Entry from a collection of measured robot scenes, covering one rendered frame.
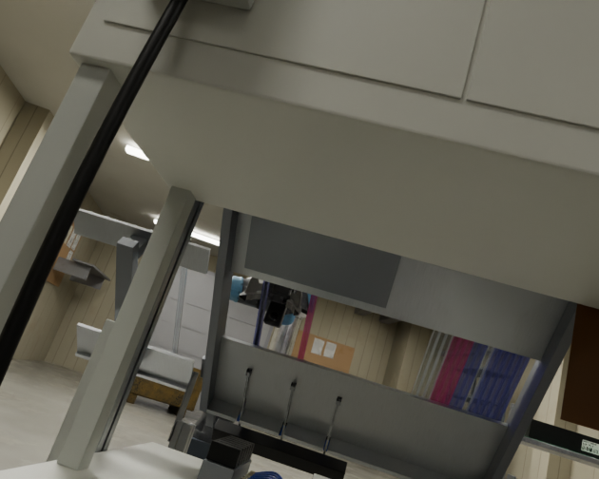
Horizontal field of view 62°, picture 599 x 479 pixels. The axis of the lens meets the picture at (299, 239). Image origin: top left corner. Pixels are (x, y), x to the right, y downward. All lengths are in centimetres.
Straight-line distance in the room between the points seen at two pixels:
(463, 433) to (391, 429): 16
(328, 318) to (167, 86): 1005
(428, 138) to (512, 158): 7
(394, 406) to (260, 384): 31
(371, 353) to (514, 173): 1024
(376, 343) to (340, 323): 85
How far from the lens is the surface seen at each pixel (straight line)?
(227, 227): 102
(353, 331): 1057
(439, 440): 126
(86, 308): 1049
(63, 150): 48
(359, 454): 129
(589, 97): 48
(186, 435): 132
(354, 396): 121
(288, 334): 185
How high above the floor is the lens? 78
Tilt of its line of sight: 17 degrees up
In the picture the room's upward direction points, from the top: 18 degrees clockwise
